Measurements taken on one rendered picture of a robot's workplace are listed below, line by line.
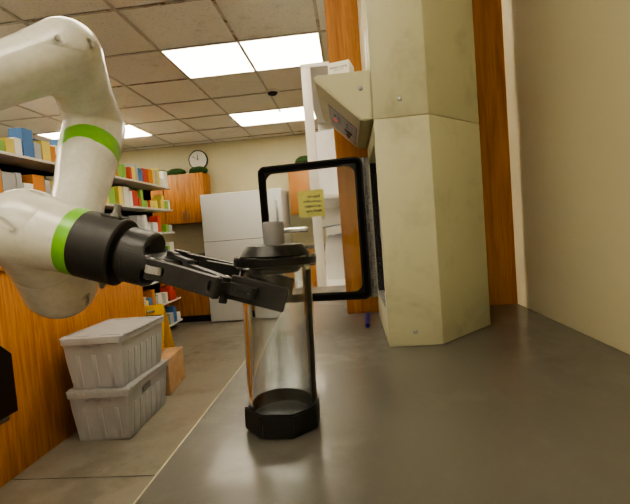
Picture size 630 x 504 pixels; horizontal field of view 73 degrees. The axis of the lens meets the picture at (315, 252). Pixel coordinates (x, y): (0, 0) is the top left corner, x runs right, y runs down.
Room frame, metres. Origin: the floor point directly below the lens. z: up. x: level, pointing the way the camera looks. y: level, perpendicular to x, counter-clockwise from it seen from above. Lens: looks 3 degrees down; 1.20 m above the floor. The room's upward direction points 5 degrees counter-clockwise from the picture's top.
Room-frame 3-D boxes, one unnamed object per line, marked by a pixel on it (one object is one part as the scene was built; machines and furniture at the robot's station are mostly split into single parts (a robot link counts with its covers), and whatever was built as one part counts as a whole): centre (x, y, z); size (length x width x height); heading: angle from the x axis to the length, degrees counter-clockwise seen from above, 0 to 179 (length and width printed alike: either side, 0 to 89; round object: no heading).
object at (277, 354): (0.56, 0.06, 1.06); 0.11 x 0.11 x 0.21
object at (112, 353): (2.83, 1.37, 0.49); 0.60 x 0.42 x 0.33; 175
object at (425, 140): (1.02, -0.28, 1.33); 0.32 x 0.25 x 0.77; 175
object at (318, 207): (1.22, 0.00, 1.19); 0.30 x 0.01 x 0.40; 78
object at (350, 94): (1.04, -0.10, 1.46); 0.32 x 0.11 x 0.10; 175
